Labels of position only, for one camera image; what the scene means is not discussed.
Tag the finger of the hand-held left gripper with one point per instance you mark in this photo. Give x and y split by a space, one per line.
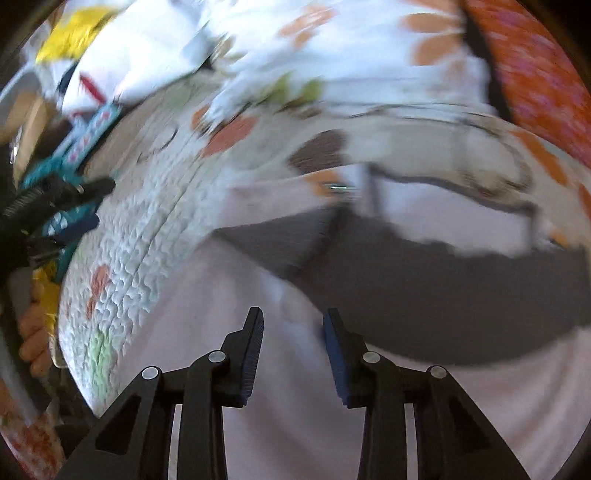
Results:
87 190
76 230

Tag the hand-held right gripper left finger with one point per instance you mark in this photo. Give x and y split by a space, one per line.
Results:
253 355

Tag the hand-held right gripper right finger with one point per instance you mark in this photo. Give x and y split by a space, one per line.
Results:
333 355

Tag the pale pink garment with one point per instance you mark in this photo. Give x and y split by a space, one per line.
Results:
300 277

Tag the person's left hand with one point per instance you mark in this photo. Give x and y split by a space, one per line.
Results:
34 332

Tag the quilted floral blanket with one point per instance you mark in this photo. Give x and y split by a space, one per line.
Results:
152 221

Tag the brown cardboard box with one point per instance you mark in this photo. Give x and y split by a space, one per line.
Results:
25 122

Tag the white cloth with red mark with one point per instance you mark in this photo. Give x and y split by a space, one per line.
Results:
134 60

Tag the yellow cloth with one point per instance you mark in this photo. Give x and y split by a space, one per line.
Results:
76 34

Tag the white orange floral cloth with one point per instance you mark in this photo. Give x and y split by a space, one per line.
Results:
351 50

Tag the orange pink patterned cloth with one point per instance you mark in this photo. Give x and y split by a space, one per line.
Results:
540 69

